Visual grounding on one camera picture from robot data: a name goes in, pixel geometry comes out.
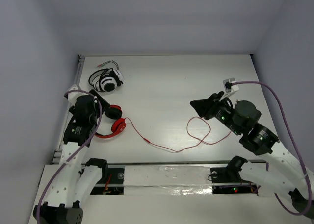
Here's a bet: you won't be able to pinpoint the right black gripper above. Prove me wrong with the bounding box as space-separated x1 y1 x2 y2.
189 91 242 135

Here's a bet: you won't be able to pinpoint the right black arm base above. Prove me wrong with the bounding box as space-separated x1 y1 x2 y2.
207 167 260 195

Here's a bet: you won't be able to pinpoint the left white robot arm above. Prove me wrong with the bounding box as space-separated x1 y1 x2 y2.
33 88 109 224

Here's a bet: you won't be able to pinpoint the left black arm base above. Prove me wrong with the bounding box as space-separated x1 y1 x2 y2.
90 168 125 195

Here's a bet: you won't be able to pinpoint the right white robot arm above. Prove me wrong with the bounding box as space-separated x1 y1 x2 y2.
190 92 314 219

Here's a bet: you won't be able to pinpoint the white black headphones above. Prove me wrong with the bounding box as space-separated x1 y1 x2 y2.
88 60 124 93

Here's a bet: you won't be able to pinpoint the white foil-taped panel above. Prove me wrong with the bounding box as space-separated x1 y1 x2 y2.
123 165 212 196

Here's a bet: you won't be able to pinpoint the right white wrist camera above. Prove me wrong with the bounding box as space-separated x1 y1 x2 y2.
220 78 239 101

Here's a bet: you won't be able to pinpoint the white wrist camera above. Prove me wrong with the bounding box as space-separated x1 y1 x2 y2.
220 78 239 101
66 84 84 105

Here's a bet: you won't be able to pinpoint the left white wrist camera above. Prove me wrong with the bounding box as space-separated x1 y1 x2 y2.
66 84 84 105

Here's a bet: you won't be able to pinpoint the aluminium side rail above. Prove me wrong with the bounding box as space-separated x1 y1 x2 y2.
50 55 85 164

